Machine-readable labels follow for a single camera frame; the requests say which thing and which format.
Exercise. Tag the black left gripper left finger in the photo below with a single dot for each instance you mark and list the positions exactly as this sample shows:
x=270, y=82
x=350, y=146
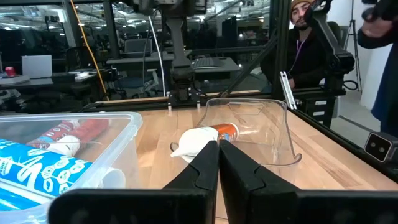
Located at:
x=155, y=205

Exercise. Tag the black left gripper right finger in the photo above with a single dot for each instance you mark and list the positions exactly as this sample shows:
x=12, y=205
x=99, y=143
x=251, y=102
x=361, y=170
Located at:
x=280, y=205

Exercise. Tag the blue silicone tube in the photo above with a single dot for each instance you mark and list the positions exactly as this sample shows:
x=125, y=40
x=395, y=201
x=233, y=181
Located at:
x=46, y=168
x=15, y=200

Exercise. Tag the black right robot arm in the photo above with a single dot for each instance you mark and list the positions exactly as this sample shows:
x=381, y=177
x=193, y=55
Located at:
x=180, y=46

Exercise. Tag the white peg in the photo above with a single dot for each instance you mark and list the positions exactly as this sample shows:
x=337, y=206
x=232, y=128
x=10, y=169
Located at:
x=198, y=105
x=169, y=108

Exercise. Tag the black drawer cabinet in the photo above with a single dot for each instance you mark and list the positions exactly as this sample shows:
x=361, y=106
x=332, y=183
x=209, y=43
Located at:
x=308, y=107

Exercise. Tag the silver aluminium bar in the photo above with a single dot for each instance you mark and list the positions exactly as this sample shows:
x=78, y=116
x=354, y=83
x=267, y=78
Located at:
x=287, y=90

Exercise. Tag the translucent plastic storage bin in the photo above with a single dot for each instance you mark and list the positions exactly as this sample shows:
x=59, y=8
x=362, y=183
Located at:
x=62, y=115

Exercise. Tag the person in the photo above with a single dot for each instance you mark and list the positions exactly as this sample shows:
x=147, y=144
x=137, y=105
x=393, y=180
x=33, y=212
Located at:
x=304, y=62
x=385, y=93

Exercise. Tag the grey office desk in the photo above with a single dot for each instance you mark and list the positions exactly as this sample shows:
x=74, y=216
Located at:
x=133, y=59

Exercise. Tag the grey laptop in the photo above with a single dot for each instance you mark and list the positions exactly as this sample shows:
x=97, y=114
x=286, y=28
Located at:
x=214, y=63

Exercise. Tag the grey office chair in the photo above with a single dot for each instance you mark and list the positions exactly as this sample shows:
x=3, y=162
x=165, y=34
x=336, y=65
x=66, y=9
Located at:
x=138, y=48

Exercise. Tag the black tripod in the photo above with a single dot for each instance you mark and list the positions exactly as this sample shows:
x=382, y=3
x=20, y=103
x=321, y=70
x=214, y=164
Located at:
x=358, y=62

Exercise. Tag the dark office desk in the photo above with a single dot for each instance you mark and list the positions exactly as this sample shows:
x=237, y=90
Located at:
x=40, y=82

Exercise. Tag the black pillar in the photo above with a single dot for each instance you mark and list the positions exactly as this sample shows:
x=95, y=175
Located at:
x=111, y=31

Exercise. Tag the white laptop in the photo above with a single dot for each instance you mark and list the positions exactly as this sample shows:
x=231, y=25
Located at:
x=37, y=67

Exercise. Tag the red can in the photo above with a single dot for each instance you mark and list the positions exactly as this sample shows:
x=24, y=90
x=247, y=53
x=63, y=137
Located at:
x=10, y=71

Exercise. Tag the black table edge rail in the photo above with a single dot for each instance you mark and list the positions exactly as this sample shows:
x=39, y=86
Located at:
x=130, y=106
x=327, y=135

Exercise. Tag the black depth camera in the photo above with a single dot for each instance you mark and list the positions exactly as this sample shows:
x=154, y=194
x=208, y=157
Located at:
x=377, y=147

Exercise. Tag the black diagonal frame brace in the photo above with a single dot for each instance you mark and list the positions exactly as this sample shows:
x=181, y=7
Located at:
x=248, y=67

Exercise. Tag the black frame post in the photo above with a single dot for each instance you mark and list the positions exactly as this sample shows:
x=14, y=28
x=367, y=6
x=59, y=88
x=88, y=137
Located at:
x=280, y=46

